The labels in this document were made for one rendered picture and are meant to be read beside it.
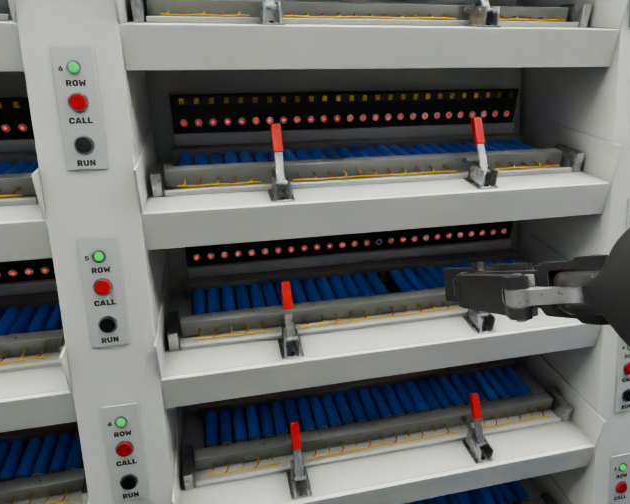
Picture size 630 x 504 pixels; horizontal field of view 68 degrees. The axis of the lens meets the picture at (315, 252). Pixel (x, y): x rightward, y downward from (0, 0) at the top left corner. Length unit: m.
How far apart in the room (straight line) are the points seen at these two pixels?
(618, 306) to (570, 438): 0.60
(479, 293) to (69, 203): 0.42
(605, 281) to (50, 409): 0.56
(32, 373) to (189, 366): 0.18
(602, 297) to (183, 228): 0.42
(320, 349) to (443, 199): 0.25
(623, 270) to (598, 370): 0.56
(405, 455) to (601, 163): 0.49
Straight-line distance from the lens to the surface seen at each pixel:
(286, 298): 0.59
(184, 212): 0.54
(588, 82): 0.79
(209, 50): 0.56
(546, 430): 0.85
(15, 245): 0.59
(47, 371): 0.65
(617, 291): 0.27
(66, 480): 0.75
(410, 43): 0.61
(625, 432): 0.89
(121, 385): 0.60
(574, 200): 0.72
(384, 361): 0.63
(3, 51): 0.59
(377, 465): 0.73
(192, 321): 0.63
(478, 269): 0.38
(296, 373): 0.60
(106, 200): 0.55
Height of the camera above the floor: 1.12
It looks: 10 degrees down
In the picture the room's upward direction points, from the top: 3 degrees counter-clockwise
